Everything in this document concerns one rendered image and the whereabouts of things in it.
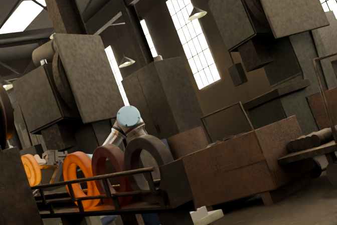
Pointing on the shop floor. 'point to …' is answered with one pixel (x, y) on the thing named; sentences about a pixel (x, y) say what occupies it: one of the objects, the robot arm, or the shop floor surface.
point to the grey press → (69, 95)
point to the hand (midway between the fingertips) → (28, 166)
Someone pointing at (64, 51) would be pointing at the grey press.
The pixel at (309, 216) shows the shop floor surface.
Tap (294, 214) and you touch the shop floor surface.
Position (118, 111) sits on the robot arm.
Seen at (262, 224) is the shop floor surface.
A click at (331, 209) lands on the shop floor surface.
